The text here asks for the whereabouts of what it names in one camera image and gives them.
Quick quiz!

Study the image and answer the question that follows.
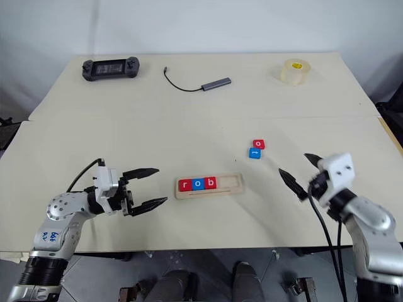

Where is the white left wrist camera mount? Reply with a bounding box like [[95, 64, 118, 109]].
[[93, 165, 120, 216]]

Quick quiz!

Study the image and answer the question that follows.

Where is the grey usb hub with cable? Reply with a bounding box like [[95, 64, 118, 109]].
[[162, 66, 232, 93]]

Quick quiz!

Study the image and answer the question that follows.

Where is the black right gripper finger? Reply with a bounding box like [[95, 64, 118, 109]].
[[304, 153, 322, 168], [278, 168, 309, 202]]

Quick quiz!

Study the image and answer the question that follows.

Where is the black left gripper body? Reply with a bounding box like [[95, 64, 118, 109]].
[[116, 175, 137, 217]]

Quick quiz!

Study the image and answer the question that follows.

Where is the black equipment at table side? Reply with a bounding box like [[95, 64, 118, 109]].
[[375, 99, 403, 139], [0, 116, 21, 152]]

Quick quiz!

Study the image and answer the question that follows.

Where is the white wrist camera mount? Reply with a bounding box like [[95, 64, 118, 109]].
[[316, 152, 356, 208], [93, 165, 120, 216]]

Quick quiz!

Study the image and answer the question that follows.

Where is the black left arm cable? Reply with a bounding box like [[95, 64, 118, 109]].
[[65, 158, 106, 193]]

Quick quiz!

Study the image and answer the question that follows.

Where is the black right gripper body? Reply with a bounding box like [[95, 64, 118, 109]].
[[307, 169, 330, 201]]

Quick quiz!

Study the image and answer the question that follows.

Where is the black handheld game controller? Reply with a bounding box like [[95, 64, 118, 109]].
[[81, 56, 141, 82]]

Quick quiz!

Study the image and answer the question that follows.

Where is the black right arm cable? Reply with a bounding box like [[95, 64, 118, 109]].
[[307, 185, 349, 302]]

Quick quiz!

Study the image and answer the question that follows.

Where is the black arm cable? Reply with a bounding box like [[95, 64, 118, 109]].
[[65, 158, 106, 193], [307, 185, 349, 302]]

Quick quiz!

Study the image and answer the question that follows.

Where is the wooden letter tray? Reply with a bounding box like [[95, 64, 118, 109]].
[[174, 172, 246, 200]]

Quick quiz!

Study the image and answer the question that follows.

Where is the dark rounded robot foot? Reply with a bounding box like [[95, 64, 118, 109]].
[[145, 269, 200, 302], [231, 261, 266, 302]]

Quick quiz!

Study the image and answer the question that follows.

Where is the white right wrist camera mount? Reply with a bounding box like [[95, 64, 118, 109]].
[[316, 152, 356, 208]]

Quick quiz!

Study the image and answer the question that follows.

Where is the clear tape roll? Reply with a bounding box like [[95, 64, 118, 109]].
[[272, 58, 312, 86]]

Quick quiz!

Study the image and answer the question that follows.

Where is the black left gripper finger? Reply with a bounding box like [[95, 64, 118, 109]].
[[122, 167, 160, 181], [128, 196, 169, 217]]

